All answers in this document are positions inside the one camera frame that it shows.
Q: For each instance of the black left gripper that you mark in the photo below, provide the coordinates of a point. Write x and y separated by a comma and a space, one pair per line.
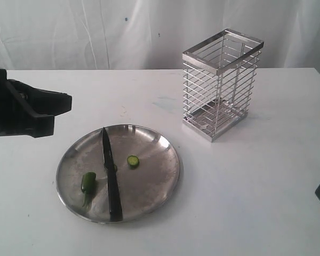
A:
13, 119

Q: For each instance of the green chili pepper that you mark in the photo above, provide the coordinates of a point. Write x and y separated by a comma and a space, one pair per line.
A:
88, 188

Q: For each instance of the black handled knife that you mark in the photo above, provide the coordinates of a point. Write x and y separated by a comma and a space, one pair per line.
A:
115, 207

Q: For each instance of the green object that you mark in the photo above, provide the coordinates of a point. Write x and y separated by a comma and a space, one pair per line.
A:
133, 161

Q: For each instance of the round stainless steel plate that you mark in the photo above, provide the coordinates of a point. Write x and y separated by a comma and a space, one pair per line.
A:
142, 190

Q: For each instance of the wire metal utensil holder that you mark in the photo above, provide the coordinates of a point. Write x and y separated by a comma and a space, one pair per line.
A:
218, 78

